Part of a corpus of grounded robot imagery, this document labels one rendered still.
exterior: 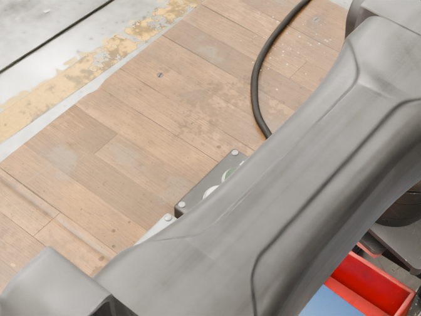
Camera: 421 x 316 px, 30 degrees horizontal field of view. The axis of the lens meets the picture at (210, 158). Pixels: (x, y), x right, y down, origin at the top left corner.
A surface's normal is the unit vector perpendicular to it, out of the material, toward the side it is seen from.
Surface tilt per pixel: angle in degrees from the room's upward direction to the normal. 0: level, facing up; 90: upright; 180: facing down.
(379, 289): 90
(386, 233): 13
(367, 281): 90
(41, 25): 0
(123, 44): 0
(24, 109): 0
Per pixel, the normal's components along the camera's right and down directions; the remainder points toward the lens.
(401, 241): 0.01, -0.44
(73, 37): 0.03, -0.63
